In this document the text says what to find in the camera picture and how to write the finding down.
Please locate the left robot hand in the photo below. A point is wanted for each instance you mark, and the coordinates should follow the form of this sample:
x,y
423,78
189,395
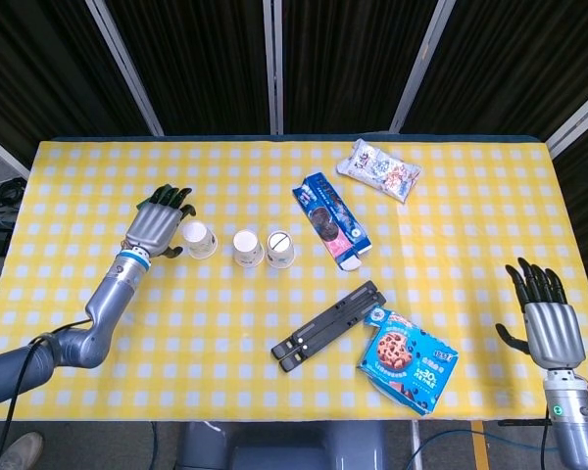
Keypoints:
x,y
154,230

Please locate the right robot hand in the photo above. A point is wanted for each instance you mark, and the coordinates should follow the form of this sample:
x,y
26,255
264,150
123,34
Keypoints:
x,y
553,333

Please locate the white paper cup leaf print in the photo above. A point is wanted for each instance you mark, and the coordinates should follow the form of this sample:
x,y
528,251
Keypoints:
x,y
201,242

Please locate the white paper cup green flower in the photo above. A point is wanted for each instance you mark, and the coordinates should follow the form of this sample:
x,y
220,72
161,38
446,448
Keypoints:
x,y
248,249

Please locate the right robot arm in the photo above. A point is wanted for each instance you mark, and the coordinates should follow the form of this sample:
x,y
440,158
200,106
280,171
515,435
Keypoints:
x,y
568,431

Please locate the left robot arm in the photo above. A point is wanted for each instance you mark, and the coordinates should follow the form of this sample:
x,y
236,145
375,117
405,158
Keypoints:
x,y
112,298

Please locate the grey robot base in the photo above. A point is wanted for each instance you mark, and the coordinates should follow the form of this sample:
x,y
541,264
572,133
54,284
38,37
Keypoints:
x,y
274,445

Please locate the yellow checkered tablecloth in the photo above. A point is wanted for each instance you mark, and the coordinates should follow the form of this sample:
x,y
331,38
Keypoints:
x,y
225,318

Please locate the green and yellow sponge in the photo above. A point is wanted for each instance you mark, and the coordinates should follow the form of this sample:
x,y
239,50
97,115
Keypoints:
x,y
161,196

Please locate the thin black bar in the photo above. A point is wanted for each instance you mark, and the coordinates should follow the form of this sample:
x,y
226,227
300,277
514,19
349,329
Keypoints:
x,y
524,422

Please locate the white paper cup blue flower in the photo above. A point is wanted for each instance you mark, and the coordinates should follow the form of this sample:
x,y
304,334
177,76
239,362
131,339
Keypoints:
x,y
280,252

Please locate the blue chocolate chip cookie box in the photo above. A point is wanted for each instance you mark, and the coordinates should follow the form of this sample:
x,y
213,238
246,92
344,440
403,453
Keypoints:
x,y
406,362

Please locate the blue sandwich cookie box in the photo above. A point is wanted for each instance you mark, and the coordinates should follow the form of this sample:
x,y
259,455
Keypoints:
x,y
330,220

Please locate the grey table leg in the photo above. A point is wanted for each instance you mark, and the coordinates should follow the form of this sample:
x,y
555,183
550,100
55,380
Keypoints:
x,y
416,445

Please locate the black folding stand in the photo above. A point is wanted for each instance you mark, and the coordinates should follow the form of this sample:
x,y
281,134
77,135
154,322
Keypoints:
x,y
323,325

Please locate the white snack bag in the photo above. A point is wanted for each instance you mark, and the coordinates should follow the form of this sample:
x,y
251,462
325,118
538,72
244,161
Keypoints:
x,y
377,169

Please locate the grey shoe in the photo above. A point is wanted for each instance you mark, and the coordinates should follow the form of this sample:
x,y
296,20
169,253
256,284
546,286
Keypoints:
x,y
22,453

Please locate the white partition post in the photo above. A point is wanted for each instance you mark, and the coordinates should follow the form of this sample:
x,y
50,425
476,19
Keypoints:
x,y
5,154
273,63
126,68
423,63
578,122

